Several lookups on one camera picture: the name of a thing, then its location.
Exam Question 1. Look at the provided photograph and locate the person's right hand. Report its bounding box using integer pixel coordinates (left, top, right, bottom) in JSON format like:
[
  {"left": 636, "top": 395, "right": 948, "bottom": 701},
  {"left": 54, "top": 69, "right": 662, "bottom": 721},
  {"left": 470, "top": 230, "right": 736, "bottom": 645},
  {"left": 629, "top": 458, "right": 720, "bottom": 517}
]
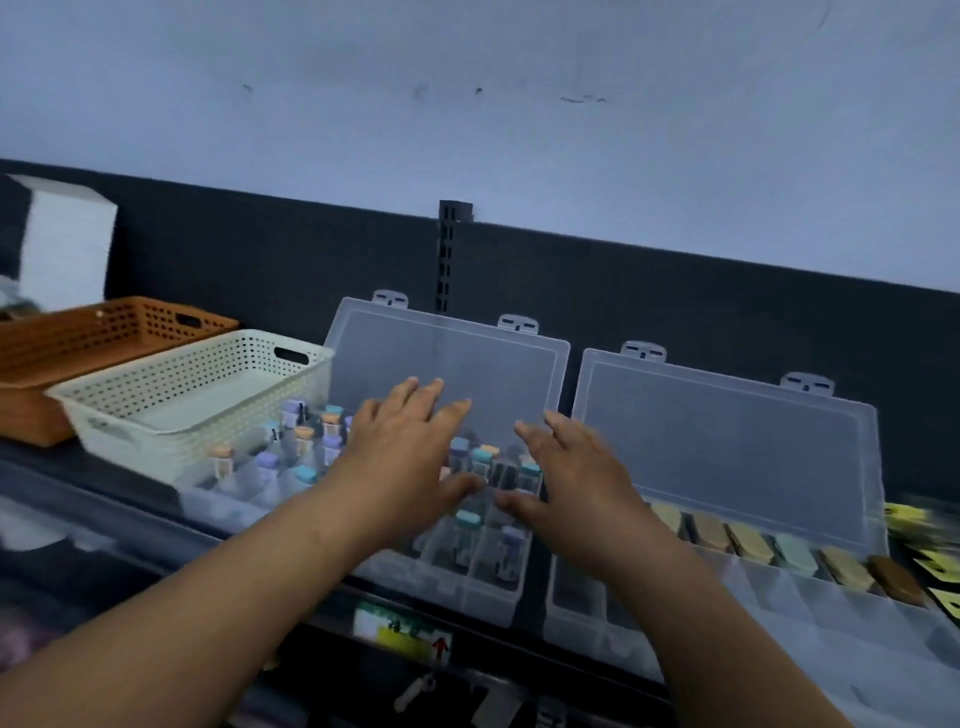
[{"left": 494, "top": 410, "right": 678, "bottom": 580}]

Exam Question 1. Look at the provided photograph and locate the person's left hand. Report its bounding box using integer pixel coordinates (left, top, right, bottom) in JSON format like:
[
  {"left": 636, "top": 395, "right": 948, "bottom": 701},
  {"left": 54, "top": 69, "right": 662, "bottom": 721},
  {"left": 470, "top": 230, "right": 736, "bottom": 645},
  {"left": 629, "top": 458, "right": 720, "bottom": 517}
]
[{"left": 322, "top": 377, "right": 487, "bottom": 554}]

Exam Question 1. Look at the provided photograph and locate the row of small tubes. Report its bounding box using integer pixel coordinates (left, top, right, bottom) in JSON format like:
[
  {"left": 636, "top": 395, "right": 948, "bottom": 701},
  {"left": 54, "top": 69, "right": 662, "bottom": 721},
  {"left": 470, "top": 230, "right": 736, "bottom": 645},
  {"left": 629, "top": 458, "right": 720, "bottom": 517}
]
[{"left": 209, "top": 397, "right": 543, "bottom": 579}]

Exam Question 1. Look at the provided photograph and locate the white perforated plastic basket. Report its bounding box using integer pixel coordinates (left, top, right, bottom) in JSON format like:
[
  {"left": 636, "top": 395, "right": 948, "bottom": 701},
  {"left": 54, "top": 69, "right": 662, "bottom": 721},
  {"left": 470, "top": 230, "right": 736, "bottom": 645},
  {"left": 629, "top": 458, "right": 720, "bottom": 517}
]
[{"left": 46, "top": 328, "right": 336, "bottom": 485}]

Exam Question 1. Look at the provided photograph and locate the orange plastic basket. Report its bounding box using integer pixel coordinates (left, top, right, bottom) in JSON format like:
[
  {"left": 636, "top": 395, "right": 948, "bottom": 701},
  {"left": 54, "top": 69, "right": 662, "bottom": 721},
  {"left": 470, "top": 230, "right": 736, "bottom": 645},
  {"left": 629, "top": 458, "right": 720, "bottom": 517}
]
[{"left": 0, "top": 296, "right": 240, "bottom": 449}]

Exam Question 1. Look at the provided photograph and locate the person's left forearm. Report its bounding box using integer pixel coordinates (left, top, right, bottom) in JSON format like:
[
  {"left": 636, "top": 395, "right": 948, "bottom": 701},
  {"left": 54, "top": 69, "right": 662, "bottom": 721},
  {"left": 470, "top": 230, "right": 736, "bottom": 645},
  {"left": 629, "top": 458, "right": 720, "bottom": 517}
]
[{"left": 0, "top": 487, "right": 391, "bottom": 728}]

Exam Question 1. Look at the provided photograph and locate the person's right forearm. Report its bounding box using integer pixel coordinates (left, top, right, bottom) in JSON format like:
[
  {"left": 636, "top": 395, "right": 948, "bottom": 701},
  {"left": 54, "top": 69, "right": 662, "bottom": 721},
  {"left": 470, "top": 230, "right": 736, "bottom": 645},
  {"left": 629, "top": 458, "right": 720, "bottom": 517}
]
[{"left": 599, "top": 539, "right": 856, "bottom": 728}]

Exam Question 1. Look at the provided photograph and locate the white cardboard box open lid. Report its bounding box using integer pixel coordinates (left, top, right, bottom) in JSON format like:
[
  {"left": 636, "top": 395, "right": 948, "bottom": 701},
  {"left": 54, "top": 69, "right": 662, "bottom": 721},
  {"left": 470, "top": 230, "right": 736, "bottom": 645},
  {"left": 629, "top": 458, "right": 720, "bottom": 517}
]
[{"left": 7, "top": 173, "right": 120, "bottom": 313}]

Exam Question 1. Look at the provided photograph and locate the green white shelf label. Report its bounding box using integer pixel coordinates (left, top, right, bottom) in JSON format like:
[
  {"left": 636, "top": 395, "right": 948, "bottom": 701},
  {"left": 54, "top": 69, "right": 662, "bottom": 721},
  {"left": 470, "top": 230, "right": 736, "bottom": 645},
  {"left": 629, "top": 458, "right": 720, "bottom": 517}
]
[{"left": 352, "top": 603, "right": 455, "bottom": 667}]

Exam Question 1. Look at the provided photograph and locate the white key tag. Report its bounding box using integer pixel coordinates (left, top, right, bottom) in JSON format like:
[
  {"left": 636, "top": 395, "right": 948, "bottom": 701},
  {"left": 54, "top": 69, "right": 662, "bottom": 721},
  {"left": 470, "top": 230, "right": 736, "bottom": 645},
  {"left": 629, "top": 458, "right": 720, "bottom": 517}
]
[{"left": 393, "top": 672, "right": 438, "bottom": 714}]

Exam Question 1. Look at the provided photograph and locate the black slotted shelf upright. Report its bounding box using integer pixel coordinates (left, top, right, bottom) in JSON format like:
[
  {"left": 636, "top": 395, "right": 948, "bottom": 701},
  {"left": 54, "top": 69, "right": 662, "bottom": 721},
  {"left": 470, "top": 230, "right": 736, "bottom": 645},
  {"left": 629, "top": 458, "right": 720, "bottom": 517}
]
[{"left": 437, "top": 200, "right": 475, "bottom": 314}]

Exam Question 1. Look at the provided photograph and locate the white hanging tag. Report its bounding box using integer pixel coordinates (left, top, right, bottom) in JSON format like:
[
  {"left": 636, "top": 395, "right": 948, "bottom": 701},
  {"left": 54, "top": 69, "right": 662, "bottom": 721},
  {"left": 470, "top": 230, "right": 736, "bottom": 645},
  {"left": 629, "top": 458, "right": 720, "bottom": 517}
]
[{"left": 472, "top": 686, "right": 523, "bottom": 728}]

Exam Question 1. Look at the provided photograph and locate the narrow black shelf back panel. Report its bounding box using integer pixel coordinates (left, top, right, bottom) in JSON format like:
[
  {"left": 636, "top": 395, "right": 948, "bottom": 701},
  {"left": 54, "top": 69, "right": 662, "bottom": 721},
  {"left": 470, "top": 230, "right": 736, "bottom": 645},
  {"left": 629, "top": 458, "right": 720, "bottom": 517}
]
[{"left": 453, "top": 222, "right": 960, "bottom": 504}]

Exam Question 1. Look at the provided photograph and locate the wide black shelf back panel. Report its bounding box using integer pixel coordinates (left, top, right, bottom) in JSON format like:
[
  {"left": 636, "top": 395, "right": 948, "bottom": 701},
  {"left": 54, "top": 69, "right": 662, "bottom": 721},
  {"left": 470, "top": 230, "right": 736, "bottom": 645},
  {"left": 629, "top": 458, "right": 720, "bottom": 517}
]
[{"left": 0, "top": 158, "right": 444, "bottom": 350}]

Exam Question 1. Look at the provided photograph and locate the heap of yellow blue packets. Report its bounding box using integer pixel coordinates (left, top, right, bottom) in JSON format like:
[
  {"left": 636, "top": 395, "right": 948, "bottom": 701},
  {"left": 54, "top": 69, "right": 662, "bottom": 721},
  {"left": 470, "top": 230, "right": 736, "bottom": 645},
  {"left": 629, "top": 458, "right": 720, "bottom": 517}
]
[{"left": 884, "top": 498, "right": 960, "bottom": 620}]

